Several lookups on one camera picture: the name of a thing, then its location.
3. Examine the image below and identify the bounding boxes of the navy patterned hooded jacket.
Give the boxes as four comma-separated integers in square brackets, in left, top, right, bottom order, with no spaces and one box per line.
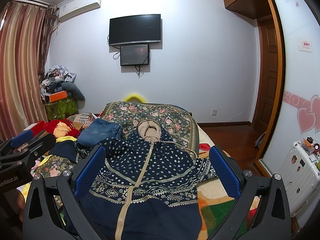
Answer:
[78,119,216,239]

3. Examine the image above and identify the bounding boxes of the pile of clutter clothes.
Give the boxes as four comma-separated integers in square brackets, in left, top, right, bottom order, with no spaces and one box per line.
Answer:
[40,64,76,103]

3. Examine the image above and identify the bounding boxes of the red yellow plush toy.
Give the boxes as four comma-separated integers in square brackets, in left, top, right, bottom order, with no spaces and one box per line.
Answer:
[28,119,80,139]

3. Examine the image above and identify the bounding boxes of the yellow printed cloth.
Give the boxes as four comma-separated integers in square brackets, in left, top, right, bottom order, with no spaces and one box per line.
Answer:
[56,136,77,142]

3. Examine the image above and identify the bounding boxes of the tan cartoon fleece blanket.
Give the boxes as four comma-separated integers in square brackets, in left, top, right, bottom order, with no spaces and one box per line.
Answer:
[197,122,259,239]

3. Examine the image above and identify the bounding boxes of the green patterned storage box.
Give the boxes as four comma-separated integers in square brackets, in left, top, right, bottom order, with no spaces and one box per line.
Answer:
[44,98,78,120]

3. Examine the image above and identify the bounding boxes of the white stickered suitcase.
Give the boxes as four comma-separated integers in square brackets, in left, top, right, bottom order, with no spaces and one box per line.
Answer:
[279,139,319,217]

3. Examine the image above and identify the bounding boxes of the orange box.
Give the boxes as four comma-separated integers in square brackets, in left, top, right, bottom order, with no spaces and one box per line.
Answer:
[49,90,67,102]

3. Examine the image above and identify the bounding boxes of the folded blue jeans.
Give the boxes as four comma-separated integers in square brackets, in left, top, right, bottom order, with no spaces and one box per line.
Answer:
[77,119,123,148]

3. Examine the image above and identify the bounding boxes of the grey green cushion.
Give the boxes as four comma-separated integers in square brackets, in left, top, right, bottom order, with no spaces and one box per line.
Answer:
[61,82,85,101]

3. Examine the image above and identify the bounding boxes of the folded red garment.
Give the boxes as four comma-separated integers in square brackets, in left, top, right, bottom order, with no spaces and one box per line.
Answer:
[199,143,210,152]

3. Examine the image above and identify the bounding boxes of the white sliding wardrobe door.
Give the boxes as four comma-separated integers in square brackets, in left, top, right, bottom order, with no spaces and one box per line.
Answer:
[263,0,319,173]

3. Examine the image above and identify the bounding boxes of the yellow curved headboard object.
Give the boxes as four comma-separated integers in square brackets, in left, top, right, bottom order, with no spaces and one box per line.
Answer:
[124,94,146,103]

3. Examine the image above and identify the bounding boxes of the red striped curtain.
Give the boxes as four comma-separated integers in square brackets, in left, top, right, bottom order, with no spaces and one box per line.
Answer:
[1,1,57,141]

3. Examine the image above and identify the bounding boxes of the dark floral quilt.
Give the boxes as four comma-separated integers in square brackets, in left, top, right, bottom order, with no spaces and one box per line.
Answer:
[35,101,199,178]

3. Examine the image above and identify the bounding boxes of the brown wooden door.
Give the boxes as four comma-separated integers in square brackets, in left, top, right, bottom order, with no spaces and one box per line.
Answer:
[252,16,278,134]

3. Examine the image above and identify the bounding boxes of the white air conditioner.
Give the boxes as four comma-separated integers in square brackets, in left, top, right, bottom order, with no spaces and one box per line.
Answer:
[59,0,101,22]

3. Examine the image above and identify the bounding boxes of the small black wall monitor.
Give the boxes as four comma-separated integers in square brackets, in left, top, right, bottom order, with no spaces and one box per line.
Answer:
[120,44,150,66]

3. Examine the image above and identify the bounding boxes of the large black wall television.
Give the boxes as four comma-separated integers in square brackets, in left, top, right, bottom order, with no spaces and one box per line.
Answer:
[108,14,162,46]

